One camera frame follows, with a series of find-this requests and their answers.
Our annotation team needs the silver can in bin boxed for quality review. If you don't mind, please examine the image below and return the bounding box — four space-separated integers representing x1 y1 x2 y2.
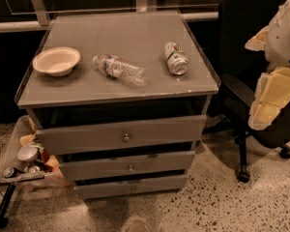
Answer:
17 144 39 162

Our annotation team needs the grey drawer cabinet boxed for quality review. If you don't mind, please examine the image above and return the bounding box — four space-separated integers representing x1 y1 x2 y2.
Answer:
15 12 219 187

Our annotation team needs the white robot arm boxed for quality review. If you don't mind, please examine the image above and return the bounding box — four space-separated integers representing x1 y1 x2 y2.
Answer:
245 0 290 131

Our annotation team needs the grey top drawer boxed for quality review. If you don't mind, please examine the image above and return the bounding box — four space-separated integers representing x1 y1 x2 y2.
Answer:
37 115 206 155

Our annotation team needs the grey drawer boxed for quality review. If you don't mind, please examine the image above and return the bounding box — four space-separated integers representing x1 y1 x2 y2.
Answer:
73 175 188 199
59 151 195 181
37 115 206 155

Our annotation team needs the black office chair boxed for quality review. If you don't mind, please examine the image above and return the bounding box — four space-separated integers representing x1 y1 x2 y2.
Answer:
208 0 290 183

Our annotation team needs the white paper bowl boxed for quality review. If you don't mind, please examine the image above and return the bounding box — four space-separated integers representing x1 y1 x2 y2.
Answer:
33 46 80 77

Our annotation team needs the black bin stand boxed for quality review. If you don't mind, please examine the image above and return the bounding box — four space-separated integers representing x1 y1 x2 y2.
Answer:
0 184 15 229

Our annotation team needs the green white soda can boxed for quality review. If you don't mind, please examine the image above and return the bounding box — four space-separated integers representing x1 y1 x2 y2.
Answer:
163 42 189 75

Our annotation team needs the grey middle drawer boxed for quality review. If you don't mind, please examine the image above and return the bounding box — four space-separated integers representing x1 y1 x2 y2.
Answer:
59 151 195 181

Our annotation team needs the grey bottom drawer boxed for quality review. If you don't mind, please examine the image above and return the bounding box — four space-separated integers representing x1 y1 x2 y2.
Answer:
73 175 188 199

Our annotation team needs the small can in bin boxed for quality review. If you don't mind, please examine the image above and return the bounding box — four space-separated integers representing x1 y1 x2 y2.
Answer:
3 167 16 178

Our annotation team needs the metal railing bar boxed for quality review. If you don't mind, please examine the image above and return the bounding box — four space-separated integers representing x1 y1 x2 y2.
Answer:
0 0 290 34

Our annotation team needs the clear plastic water bottle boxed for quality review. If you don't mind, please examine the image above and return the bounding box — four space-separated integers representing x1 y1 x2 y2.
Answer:
93 54 145 86

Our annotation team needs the white yellow gripper body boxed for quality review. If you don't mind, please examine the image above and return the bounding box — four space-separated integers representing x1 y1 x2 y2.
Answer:
248 67 290 131

